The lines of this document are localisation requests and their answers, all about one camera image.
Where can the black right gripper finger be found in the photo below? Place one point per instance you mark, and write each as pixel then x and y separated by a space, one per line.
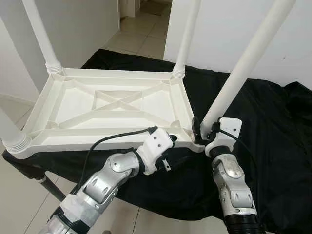
pixel 196 126

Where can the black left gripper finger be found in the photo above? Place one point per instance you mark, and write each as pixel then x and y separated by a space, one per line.
pixel 173 137

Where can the white plastic table leg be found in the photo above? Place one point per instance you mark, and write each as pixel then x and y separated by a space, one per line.
pixel 187 34
pixel 41 34
pixel 12 136
pixel 248 53

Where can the white plastic table top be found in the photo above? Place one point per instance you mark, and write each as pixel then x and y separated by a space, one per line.
pixel 58 105

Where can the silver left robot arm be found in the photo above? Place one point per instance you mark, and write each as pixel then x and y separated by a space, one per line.
pixel 102 183

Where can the black fabric table cover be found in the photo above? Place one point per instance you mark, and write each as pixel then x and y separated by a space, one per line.
pixel 273 146

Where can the grey left robot foot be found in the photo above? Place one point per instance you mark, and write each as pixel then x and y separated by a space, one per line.
pixel 106 232

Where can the black metal table leg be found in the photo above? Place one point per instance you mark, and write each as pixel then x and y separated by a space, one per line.
pixel 51 187

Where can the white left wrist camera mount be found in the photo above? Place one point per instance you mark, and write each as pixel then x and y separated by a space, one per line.
pixel 156 144

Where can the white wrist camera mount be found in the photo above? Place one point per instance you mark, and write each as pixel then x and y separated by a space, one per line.
pixel 229 126
pixel 156 144

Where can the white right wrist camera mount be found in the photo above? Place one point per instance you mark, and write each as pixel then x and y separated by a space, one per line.
pixel 229 126

